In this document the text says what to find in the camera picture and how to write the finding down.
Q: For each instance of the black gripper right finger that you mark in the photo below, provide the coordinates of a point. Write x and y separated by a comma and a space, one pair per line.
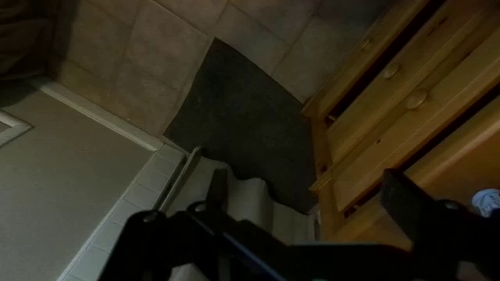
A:
422, 219

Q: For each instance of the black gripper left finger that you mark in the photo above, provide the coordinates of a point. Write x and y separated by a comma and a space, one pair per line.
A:
217, 197

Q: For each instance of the wooden dresser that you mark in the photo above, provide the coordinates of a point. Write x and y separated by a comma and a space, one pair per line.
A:
453, 156

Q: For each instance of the dark grey rug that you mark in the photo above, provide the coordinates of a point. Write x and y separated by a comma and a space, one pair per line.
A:
234, 114

